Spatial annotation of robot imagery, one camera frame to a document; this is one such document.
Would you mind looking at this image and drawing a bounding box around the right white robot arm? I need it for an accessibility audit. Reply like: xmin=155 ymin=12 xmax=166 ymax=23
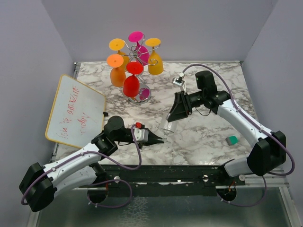
xmin=167 ymin=70 xmax=286 ymax=185

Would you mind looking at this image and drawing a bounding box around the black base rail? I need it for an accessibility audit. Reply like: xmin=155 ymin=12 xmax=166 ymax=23
xmin=87 ymin=165 xmax=245 ymax=201

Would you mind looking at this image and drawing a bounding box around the pink wine glass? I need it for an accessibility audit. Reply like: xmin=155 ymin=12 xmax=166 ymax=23
xmin=128 ymin=31 xmax=150 ymax=66

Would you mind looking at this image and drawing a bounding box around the orange wine glass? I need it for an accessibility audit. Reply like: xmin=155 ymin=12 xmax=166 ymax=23
xmin=107 ymin=54 xmax=126 ymax=87

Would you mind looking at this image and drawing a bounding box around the yellow wine glass right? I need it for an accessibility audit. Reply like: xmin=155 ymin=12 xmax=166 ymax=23
xmin=145 ymin=38 xmax=163 ymax=75

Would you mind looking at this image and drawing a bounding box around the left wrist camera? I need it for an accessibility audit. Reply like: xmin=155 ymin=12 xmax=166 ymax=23
xmin=134 ymin=122 xmax=149 ymax=143

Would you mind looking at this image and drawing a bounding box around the yellow framed whiteboard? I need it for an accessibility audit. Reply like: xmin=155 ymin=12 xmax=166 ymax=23
xmin=45 ymin=74 xmax=106 ymax=148

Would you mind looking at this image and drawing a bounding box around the chrome wine glass rack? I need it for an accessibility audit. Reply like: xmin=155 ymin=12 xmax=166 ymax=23
xmin=117 ymin=34 xmax=160 ymax=105

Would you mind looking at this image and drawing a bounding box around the yellow wine glass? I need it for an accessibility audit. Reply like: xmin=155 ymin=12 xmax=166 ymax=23
xmin=145 ymin=38 xmax=163 ymax=75
xmin=108 ymin=38 xmax=129 ymax=66

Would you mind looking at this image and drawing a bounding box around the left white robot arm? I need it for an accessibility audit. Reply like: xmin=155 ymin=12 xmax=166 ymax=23
xmin=19 ymin=116 xmax=164 ymax=212

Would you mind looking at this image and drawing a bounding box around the green whiteboard eraser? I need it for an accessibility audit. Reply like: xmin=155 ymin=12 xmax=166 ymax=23
xmin=225 ymin=136 xmax=238 ymax=146

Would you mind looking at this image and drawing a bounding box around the red wine glass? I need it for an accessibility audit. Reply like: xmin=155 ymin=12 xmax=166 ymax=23
xmin=123 ymin=61 xmax=143 ymax=98

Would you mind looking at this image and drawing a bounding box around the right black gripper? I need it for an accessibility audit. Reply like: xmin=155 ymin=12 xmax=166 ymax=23
xmin=166 ymin=90 xmax=205 ymax=122

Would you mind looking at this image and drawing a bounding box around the yellow wine glass left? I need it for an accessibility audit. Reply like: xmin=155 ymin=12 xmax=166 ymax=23
xmin=108 ymin=38 xmax=129 ymax=66

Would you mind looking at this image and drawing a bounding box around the clear wine glass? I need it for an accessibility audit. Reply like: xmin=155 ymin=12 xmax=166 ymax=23
xmin=159 ymin=113 xmax=178 ymax=139

